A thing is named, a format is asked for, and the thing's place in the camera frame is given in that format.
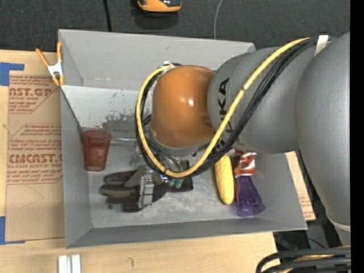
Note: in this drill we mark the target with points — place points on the red-brown translucent cup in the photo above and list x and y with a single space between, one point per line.
95 149

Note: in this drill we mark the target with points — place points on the brown cardboard board, red print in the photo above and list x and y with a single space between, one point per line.
34 192

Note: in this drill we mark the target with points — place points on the grey metal bin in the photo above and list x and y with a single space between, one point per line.
182 209

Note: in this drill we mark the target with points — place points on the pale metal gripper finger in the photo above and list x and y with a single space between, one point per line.
149 190
142 192

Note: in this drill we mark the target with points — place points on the purple clear flask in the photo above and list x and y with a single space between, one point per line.
248 200

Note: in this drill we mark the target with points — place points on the yellow toy corn cob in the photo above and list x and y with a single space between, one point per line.
224 181

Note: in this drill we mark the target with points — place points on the red and silver packet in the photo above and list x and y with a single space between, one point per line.
247 163

